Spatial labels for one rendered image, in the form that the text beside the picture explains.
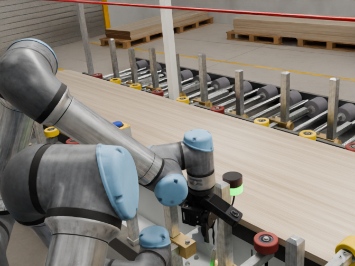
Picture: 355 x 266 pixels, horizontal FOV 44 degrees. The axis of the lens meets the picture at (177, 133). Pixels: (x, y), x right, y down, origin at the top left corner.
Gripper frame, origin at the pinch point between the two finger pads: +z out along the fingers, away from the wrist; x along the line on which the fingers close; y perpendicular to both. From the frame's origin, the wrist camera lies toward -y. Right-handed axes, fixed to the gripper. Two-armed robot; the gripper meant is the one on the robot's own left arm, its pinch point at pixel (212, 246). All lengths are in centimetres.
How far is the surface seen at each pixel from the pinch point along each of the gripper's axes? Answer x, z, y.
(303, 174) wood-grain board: -68, 11, -10
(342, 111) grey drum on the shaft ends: -158, 17, -12
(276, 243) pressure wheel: -20.5, 10.1, -12.5
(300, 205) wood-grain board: -45.1, 10.8, -14.3
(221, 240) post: -6.7, 2.7, 0.2
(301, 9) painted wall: -797, 63, 163
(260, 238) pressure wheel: -21.4, 10.4, -7.2
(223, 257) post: -6.6, 9.0, -0.3
